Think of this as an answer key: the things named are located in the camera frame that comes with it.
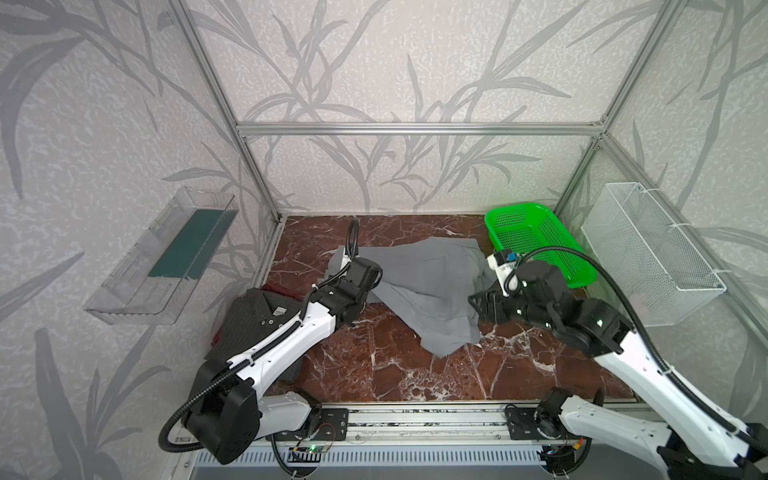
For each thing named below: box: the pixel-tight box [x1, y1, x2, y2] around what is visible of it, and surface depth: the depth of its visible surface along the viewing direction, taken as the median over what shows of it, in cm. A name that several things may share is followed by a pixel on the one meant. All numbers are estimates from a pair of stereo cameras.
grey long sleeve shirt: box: [327, 238, 496, 358], surface depth 90 cm
